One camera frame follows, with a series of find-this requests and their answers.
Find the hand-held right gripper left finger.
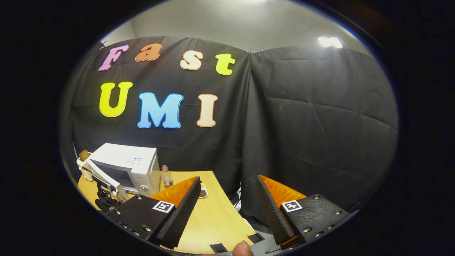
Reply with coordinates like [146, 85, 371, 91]
[106, 176, 202, 250]

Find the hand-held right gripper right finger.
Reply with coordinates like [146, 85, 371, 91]
[255, 174, 353, 250]

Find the white microwave oven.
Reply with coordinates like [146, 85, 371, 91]
[85, 143, 161, 203]

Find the white toaster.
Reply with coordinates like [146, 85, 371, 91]
[76, 153, 93, 182]

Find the small clear bottle red label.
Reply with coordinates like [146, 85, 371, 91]
[162, 165, 174, 188]

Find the black backdrop cloth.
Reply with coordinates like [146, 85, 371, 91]
[60, 36, 398, 228]

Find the ceiling light panel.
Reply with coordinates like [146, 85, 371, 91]
[317, 37, 343, 48]

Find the black cable bundle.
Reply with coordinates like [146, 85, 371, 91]
[229, 187, 244, 208]

